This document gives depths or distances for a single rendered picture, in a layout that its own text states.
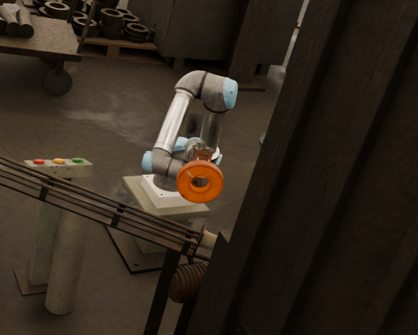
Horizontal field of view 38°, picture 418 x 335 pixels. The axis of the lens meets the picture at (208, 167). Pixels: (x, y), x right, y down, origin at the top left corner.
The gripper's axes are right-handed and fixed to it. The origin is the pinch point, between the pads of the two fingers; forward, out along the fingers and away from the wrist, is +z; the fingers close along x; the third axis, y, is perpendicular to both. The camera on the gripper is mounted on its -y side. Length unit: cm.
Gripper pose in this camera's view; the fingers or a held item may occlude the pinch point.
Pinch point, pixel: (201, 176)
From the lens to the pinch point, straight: 203.2
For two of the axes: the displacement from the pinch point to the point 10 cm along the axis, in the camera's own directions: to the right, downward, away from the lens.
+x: 9.7, 1.9, 1.5
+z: 1.0, 2.7, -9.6
